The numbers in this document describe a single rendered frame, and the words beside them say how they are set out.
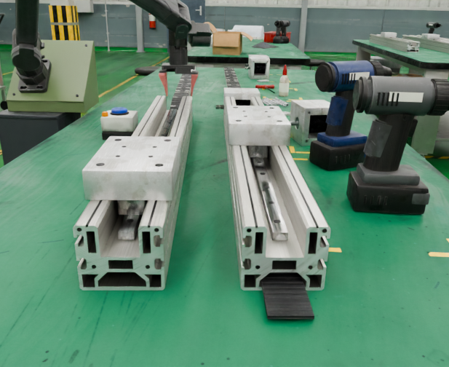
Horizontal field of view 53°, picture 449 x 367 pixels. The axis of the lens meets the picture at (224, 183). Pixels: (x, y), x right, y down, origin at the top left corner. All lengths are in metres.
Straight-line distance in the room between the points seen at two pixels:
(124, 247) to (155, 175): 0.10
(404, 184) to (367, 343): 0.35
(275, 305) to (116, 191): 0.24
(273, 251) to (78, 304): 0.23
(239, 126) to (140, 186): 0.29
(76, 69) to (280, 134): 0.91
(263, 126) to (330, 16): 11.58
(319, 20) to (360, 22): 1.03
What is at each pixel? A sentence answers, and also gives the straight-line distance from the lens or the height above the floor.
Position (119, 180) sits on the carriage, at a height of 0.89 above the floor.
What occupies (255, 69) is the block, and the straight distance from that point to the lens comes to 2.23.
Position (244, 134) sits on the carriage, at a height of 0.89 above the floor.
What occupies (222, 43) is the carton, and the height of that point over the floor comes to 0.86.
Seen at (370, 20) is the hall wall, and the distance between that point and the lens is 12.55.
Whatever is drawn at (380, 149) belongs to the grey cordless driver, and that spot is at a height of 0.88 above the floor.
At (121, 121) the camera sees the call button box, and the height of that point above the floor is 0.83.
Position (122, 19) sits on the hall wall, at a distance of 12.65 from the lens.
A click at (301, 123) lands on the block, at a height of 0.83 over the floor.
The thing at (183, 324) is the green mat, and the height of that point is 0.78.
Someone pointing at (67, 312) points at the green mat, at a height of 0.78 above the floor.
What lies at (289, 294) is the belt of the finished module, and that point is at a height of 0.79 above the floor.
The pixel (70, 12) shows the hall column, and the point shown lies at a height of 1.01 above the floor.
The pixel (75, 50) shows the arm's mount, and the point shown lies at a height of 0.96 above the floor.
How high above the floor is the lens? 1.09
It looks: 21 degrees down
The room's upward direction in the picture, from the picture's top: 1 degrees clockwise
